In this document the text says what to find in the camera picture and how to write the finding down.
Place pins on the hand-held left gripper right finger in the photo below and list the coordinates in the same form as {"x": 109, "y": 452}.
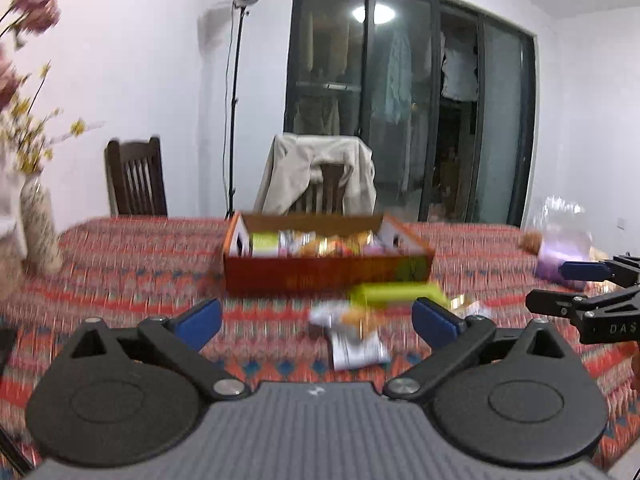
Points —
{"x": 435, "y": 322}

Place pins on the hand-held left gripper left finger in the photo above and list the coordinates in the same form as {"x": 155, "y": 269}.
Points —
{"x": 200, "y": 322}

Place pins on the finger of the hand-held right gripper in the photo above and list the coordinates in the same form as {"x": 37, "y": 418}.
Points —
{"x": 585, "y": 270}
{"x": 552, "y": 302}

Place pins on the long green snack packet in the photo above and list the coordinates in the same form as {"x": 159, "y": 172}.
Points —
{"x": 395, "y": 294}

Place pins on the clear biscuit packet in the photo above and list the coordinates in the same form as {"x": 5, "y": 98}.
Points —
{"x": 345, "y": 317}

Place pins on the green and white snack packet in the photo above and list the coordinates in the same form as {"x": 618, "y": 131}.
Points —
{"x": 264, "y": 243}

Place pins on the brown cardboard box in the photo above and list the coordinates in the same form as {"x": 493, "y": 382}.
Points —
{"x": 310, "y": 275}

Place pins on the pile of biscuit packets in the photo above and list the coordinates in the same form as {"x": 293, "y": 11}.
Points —
{"x": 330, "y": 245}

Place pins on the purple packet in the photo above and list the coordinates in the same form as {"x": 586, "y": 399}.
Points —
{"x": 552, "y": 267}

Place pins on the gold foil snack packet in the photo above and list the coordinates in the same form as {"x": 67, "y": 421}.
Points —
{"x": 472, "y": 305}

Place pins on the clear plastic bag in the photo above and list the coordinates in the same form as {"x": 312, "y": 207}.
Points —
{"x": 562, "y": 225}

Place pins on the small brown object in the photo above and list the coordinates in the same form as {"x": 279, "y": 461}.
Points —
{"x": 531, "y": 243}

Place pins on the dark wooden chair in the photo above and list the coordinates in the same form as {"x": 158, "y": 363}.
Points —
{"x": 135, "y": 180}
{"x": 325, "y": 187}

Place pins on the beige jacket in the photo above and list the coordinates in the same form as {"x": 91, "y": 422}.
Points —
{"x": 290, "y": 170}

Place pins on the floral ceramic vase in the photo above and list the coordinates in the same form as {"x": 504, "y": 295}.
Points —
{"x": 40, "y": 230}

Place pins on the black floor lamp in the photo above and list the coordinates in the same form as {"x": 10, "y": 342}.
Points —
{"x": 235, "y": 110}

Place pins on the white wrapping paper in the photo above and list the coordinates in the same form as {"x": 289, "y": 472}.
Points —
{"x": 10, "y": 210}

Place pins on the black framed glass sliding door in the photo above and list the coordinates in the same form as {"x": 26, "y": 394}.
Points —
{"x": 410, "y": 100}

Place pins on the hanging white garment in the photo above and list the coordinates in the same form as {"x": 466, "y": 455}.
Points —
{"x": 460, "y": 67}

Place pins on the yellow flower branches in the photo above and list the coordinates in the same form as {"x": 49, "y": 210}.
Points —
{"x": 30, "y": 145}

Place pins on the dried pink roses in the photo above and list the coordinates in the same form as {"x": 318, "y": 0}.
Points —
{"x": 35, "y": 5}

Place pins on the white wall socket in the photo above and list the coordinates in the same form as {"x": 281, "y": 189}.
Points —
{"x": 622, "y": 224}

